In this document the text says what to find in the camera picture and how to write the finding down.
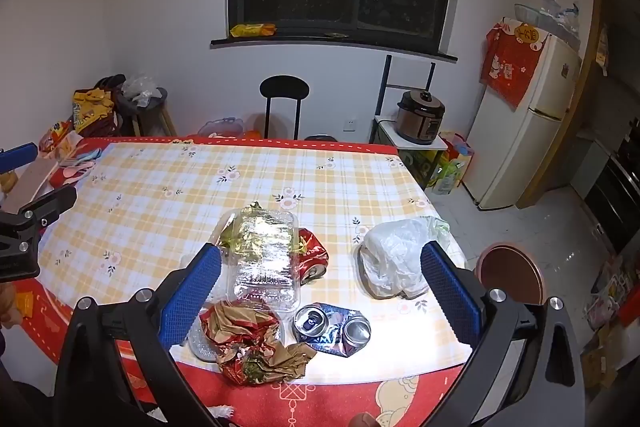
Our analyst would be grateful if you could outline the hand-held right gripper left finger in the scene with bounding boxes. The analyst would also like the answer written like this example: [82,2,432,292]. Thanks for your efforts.
[52,243,223,427]

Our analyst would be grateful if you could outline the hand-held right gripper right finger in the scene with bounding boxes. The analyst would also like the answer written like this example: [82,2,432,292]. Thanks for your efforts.
[417,241,586,427]

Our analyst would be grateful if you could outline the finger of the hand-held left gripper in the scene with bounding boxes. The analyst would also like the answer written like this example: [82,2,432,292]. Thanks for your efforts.
[0,143,39,172]
[0,185,78,282]

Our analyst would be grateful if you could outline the red gold wrapper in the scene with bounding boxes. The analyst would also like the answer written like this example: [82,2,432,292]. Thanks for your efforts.
[199,299,318,387]

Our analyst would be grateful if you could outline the pink plastic basin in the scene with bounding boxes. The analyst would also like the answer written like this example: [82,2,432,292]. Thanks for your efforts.
[475,243,546,305]

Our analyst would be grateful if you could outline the white plastic bag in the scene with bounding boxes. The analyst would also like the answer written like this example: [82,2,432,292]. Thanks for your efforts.
[356,216,453,300]

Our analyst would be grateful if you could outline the clear plastic clamshell container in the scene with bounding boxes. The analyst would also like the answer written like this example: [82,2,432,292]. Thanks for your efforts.
[220,209,301,312]

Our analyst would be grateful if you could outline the gold green foil wrapper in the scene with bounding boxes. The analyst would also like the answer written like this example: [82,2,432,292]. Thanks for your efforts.
[220,202,308,258]

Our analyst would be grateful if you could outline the crushed blue can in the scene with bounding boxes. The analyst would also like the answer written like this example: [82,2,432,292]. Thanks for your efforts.
[292,302,372,358]

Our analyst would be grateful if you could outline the crushed red can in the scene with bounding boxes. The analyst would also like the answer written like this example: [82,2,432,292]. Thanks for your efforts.
[298,228,331,285]

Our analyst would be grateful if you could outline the cardboard piece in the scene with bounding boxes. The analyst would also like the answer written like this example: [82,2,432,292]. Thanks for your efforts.
[4,157,59,214]

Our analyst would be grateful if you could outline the orange snack packet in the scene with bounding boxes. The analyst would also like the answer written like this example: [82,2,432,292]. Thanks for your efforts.
[39,121,83,154]

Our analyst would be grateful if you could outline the yellow brown snack bag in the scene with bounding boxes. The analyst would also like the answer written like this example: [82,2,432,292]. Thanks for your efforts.
[72,88,118,135]

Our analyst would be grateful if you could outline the black backpack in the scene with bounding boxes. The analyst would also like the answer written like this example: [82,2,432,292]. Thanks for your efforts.
[95,74,126,132]

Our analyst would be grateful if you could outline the green yellow bag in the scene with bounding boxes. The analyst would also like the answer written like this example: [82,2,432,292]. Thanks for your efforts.
[425,157,463,196]

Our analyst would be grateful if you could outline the grey stool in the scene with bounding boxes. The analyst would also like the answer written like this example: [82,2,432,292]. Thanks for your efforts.
[117,87,176,138]

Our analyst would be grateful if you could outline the crumpled clear plastic bag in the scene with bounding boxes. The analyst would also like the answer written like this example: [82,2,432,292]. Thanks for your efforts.
[122,74,162,108]

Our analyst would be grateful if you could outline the colourful woven shopping bag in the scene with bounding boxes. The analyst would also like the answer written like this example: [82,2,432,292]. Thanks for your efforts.
[440,132,476,180]

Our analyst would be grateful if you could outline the red printed tablecloth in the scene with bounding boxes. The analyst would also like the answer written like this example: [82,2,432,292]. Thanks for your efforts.
[0,134,481,427]

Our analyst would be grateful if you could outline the pink plastic bags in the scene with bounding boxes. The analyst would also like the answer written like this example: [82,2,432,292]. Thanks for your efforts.
[585,257,626,333]

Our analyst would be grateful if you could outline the cardboard box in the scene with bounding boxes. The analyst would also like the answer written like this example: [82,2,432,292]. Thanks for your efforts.
[580,322,621,390]

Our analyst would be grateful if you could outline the cream fridge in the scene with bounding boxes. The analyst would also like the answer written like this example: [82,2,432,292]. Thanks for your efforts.
[462,19,583,211]

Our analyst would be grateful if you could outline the black rack white shelf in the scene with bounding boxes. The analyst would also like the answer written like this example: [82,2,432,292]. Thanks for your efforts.
[369,54,448,188]

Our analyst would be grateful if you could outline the brown pressure cooker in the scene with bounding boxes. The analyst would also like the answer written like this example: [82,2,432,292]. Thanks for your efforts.
[397,89,446,146]

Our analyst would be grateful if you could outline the red hanging cloth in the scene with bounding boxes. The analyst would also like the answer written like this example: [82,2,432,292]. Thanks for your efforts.
[617,292,640,329]

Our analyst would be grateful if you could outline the black oven range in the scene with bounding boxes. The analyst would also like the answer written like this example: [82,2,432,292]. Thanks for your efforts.
[582,117,640,255]

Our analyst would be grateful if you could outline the black chair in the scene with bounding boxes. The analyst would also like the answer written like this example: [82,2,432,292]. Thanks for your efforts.
[259,76,341,142]

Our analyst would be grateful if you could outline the red printed cloth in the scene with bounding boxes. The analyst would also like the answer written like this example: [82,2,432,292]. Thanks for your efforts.
[480,18,548,109]

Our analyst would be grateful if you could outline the yellow snack packet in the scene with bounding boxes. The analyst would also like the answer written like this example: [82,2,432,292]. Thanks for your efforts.
[230,23,277,38]

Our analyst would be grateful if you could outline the black windowsill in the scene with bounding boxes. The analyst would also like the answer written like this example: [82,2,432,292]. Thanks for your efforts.
[210,34,458,62]

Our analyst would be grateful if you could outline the glass bowl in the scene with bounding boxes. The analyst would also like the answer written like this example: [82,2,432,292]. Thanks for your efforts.
[514,3,548,28]

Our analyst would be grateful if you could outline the wooden door frame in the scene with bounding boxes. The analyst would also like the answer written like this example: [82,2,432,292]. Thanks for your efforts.
[515,0,633,210]

